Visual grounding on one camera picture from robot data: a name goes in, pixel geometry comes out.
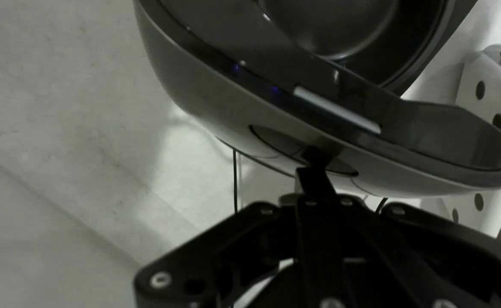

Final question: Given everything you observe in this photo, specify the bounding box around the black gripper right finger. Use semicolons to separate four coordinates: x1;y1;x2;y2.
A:
316;168;501;308

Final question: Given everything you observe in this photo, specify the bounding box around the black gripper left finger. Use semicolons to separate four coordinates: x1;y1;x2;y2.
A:
133;166;344;308

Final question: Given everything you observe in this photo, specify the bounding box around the silver rice cooker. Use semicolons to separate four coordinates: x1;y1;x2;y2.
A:
132;0;501;199

